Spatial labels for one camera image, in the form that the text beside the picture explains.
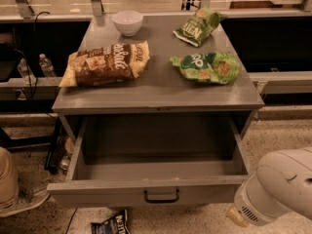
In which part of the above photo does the white bowl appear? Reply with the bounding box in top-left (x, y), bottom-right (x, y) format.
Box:
top-left (112, 11), bottom-right (143, 36)

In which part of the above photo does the black drawer handle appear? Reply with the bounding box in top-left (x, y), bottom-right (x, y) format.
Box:
top-left (143, 189), bottom-right (180, 204)

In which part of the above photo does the grey top drawer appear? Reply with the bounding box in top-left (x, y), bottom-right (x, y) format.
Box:
top-left (48, 115), bottom-right (249, 208)

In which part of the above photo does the plastic water bottle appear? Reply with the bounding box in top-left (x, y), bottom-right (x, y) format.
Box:
top-left (39, 54), bottom-right (57, 77)

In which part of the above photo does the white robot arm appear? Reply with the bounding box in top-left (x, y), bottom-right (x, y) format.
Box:
top-left (226, 147), bottom-right (312, 227)

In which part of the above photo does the black cable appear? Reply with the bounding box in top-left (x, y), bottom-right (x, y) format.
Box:
top-left (13, 11), bottom-right (52, 99)

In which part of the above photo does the blue snack bag on floor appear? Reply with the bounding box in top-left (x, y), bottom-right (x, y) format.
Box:
top-left (91, 210), bottom-right (130, 234)

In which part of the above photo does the green snack bag upper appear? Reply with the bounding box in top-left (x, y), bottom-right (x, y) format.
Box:
top-left (173, 7), bottom-right (225, 48)

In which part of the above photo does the grey cabinet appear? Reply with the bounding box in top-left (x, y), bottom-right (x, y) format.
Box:
top-left (53, 13), bottom-right (263, 139)

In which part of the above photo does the grey sneaker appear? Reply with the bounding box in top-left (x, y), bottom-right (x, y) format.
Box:
top-left (0, 188), bottom-right (50, 217)

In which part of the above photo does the green chip bag lower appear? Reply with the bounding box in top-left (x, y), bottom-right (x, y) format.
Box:
top-left (170, 52), bottom-right (240, 85)

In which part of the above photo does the brown yellow chip bag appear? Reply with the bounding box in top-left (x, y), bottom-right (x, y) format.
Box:
top-left (59, 41), bottom-right (150, 87)

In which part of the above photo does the person's tan trouser leg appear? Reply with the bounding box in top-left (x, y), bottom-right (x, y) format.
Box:
top-left (0, 147), bottom-right (19, 209)

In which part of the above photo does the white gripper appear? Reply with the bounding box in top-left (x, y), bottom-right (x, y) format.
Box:
top-left (226, 175), bottom-right (280, 227)

